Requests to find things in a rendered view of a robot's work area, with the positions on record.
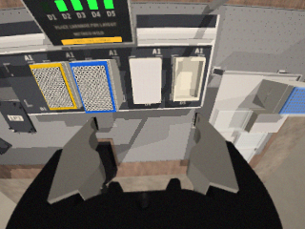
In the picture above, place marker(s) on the yellow tip rack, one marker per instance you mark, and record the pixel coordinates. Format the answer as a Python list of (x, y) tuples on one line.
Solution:
[(57, 85)]

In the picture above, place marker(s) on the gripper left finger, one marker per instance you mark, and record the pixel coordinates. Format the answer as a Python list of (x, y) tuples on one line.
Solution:
[(73, 174)]

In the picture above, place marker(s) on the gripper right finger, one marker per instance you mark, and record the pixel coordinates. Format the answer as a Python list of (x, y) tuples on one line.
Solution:
[(217, 170)]

